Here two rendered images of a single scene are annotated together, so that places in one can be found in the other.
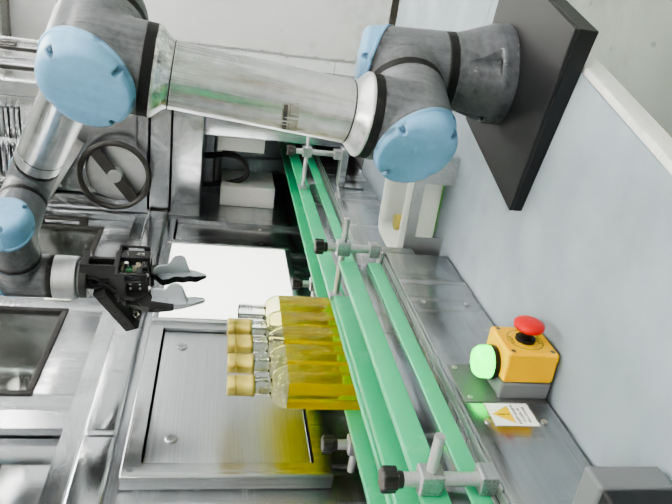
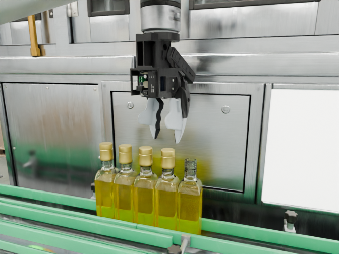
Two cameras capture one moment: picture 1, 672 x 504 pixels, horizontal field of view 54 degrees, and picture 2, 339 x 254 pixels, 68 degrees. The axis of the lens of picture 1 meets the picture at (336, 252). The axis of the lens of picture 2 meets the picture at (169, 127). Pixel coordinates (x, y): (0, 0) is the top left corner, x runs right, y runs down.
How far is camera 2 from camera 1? 1.24 m
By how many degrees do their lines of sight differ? 80
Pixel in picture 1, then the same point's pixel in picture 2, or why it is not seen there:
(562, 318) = not seen: outside the picture
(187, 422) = not seen: hidden behind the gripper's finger
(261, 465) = not seen: hidden behind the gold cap
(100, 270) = (140, 53)
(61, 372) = (216, 22)
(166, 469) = (106, 104)
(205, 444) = (127, 123)
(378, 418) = (47, 216)
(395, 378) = (22, 236)
